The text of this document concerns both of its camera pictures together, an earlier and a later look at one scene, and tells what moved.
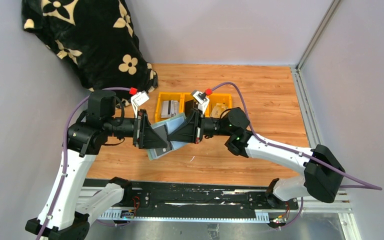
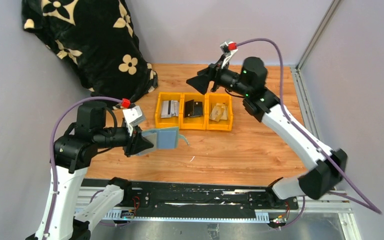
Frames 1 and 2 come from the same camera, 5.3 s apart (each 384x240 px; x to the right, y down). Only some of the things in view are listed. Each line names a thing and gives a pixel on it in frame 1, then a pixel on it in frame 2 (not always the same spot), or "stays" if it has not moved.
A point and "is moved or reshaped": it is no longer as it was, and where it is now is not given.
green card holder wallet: (164, 128) is moved or reshaped
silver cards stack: (168, 107) stays
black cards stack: (189, 105) stays
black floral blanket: (97, 41) stays
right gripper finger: (186, 133) to (201, 82)
